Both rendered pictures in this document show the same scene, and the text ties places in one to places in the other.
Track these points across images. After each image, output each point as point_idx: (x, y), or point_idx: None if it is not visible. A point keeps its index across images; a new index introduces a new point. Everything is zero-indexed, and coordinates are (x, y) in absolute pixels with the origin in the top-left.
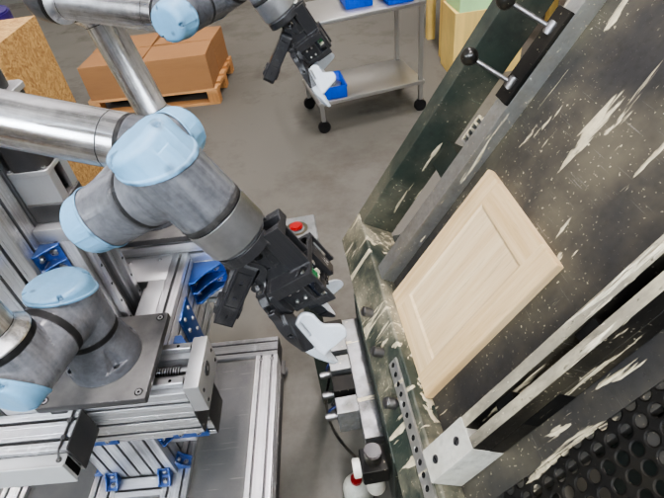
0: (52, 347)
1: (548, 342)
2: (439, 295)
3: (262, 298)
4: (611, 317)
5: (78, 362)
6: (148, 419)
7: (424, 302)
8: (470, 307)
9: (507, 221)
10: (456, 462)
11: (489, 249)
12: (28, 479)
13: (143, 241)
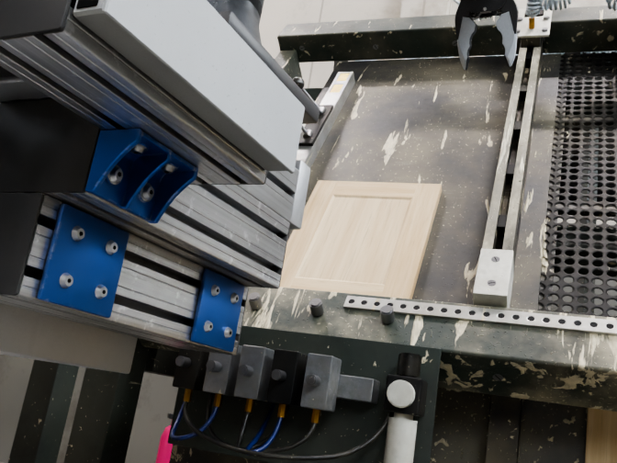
0: None
1: (497, 181)
2: (341, 254)
3: None
4: (518, 156)
5: (250, 15)
6: (249, 205)
7: (325, 269)
8: (389, 238)
9: (373, 189)
10: (510, 266)
11: (371, 207)
12: (252, 102)
13: None
